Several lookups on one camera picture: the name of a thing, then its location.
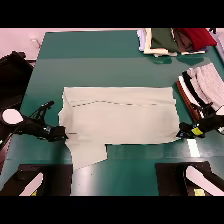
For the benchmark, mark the red-brown garment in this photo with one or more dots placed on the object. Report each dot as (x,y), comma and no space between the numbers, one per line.
(187,105)

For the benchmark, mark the red garment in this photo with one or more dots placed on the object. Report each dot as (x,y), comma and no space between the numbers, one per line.
(196,36)

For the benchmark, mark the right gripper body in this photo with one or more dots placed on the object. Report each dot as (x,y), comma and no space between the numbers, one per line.
(186,130)

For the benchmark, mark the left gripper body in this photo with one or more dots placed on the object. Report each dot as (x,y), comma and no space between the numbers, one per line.
(57,133)

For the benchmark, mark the white T-shirt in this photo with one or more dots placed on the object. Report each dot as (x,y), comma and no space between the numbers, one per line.
(123,116)

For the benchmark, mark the pale lavender garment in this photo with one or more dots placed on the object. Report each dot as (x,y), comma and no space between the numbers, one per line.
(141,39)

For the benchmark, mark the black and white striped garment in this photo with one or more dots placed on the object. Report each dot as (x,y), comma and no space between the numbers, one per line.
(190,90)

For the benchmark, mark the brown garment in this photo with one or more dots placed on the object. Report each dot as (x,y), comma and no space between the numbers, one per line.
(182,43)

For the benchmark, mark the dark green garment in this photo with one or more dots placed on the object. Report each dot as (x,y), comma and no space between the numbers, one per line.
(163,39)

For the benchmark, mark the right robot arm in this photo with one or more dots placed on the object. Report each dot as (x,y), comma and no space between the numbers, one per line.
(201,180)

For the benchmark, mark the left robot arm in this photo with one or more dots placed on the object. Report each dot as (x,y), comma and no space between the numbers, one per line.
(12,116)

